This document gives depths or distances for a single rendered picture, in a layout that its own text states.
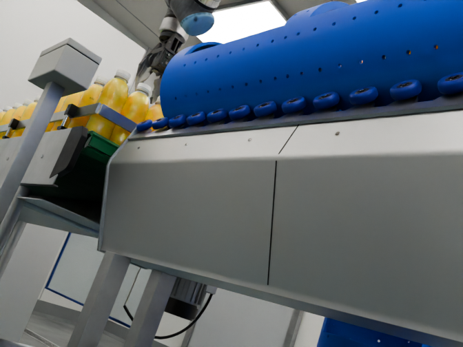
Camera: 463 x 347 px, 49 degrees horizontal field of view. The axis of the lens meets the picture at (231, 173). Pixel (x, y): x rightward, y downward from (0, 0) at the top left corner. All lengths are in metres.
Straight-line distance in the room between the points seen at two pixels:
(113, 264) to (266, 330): 3.83
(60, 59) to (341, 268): 0.92
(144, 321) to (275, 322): 3.69
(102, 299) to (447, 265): 0.80
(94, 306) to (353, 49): 0.77
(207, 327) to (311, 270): 4.65
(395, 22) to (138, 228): 0.69
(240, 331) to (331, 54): 4.39
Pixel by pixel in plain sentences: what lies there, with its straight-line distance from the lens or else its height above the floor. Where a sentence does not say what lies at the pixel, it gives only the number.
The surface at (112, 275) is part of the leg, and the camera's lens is 1.23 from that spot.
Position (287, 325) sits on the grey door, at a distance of 4.86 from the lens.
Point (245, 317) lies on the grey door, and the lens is 5.14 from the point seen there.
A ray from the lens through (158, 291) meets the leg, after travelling 1.30.
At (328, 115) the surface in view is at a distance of 0.86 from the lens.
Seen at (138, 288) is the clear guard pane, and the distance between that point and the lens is 1.77.
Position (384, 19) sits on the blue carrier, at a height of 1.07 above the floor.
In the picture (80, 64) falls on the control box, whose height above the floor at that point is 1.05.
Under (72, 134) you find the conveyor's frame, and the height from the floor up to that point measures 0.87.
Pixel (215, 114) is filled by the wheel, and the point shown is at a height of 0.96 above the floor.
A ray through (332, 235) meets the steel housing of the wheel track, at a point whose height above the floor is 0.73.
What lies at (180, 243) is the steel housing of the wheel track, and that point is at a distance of 1.04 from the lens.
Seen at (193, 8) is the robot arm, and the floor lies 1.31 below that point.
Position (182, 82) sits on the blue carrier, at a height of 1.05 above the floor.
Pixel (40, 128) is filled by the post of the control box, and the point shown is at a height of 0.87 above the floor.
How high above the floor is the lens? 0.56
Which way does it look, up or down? 16 degrees up
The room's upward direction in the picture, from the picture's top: 20 degrees clockwise
